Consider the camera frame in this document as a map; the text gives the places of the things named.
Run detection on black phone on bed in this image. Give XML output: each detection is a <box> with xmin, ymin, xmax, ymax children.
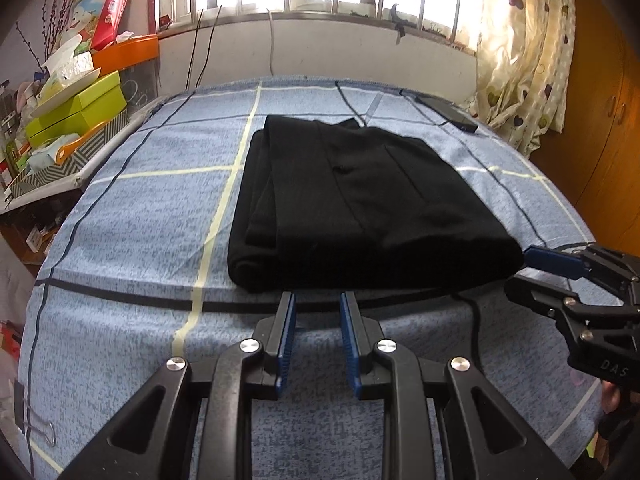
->
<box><xmin>414</xmin><ymin>94</ymin><xmax>477</xmax><ymax>133</ymax></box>

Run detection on striped tray box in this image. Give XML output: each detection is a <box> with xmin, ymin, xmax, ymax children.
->
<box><xmin>6</xmin><ymin>108</ymin><xmax>128</xmax><ymax>198</ymax></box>

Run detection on lime green box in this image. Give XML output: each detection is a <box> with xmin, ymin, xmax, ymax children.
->
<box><xmin>25</xmin><ymin>72</ymin><xmax>126</xmax><ymax>148</ymax></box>

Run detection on wooden wardrobe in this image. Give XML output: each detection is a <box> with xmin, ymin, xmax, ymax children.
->
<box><xmin>532</xmin><ymin>0</ymin><xmax>639</xmax><ymax>255</ymax></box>

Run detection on black pants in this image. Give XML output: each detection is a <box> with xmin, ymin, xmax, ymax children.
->
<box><xmin>228</xmin><ymin>115</ymin><xmax>524</xmax><ymax>292</ymax></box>

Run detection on floral curtain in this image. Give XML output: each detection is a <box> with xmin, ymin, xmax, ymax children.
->
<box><xmin>465</xmin><ymin>0</ymin><xmax>576</xmax><ymax>157</ymax></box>

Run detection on orange box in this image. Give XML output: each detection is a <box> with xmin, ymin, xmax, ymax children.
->
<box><xmin>91</xmin><ymin>35</ymin><xmax>160</xmax><ymax>76</ymax></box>

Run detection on black binder clip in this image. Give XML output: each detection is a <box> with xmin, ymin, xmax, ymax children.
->
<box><xmin>14</xmin><ymin>382</ymin><xmax>58</xmax><ymax>448</ymax></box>

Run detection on white side table shelf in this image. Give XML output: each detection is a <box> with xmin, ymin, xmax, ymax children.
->
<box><xmin>1</xmin><ymin>98</ymin><xmax>166</xmax><ymax>214</ymax></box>

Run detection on person's right hand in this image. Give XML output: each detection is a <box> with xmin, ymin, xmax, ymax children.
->
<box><xmin>601</xmin><ymin>382</ymin><xmax>620</xmax><ymax>413</ymax></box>

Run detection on blue plaid bed sheet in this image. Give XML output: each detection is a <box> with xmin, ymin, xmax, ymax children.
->
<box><xmin>17</xmin><ymin>79</ymin><xmax>602</xmax><ymax>479</ymax></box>

